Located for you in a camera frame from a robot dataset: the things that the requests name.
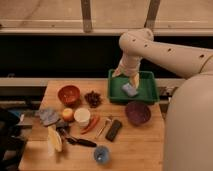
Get light blue sponge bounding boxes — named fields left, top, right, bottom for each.
left=122, top=83, right=138, bottom=97

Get purple bowl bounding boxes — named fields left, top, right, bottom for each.
left=125, top=101, right=151, bottom=126

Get black eraser block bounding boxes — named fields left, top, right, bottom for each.
left=105, top=120, right=122, bottom=142

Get green plastic tray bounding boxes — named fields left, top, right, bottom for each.
left=108, top=69, right=159, bottom=104

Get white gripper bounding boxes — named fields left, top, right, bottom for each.
left=112, top=55, right=141, bottom=89

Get grey blue cloth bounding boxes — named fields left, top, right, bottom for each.
left=36, top=108, right=60, bottom=126

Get yellow banana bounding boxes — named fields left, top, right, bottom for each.
left=48, top=126, right=62, bottom=152

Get orange apple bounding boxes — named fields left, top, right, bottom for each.
left=62, top=108, right=74, bottom=122

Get brown pine cone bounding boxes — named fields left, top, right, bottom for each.
left=84, top=91, right=101, bottom=108

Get white cup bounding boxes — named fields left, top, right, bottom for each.
left=74, top=108, right=91, bottom=127

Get red chili pepper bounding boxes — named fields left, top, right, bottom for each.
left=81, top=115, right=100, bottom=134

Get black chair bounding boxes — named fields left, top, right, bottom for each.
left=0, top=108, right=26, bottom=171

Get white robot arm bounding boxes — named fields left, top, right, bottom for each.
left=115, top=28, right=213, bottom=171

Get black handled utensil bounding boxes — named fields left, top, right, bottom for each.
left=56, top=121, right=97, bottom=147

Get red bowl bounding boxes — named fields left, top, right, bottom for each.
left=58, top=85, right=80, bottom=106

